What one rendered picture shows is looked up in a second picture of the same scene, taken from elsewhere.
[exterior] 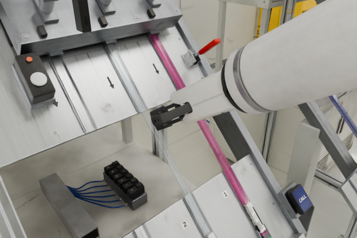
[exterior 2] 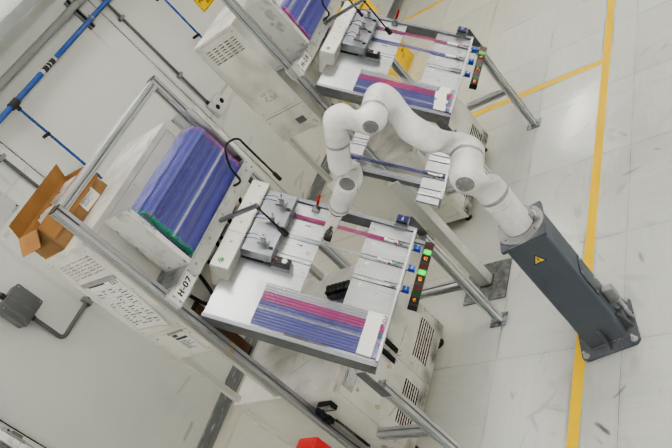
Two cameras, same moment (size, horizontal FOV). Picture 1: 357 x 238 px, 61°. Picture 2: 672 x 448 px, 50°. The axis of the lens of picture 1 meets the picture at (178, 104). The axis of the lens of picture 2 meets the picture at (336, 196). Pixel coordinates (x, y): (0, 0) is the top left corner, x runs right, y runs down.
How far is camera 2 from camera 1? 251 cm
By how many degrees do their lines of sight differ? 4
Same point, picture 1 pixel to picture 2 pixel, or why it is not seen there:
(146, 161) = (341, 275)
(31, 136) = (297, 279)
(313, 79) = (345, 201)
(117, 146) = (320, 285)
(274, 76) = (339, 206)
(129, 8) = (280, 215)
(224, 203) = (376, 245)
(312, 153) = (406, 193)
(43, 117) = (294, 272)
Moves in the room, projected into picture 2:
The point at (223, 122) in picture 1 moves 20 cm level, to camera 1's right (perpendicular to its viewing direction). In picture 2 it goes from (351, 219) to (382, 187)
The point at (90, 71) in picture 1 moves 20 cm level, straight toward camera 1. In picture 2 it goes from (290, 248) to (314, 252)
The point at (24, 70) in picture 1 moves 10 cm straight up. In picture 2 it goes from (278, 262) to (262, 247)
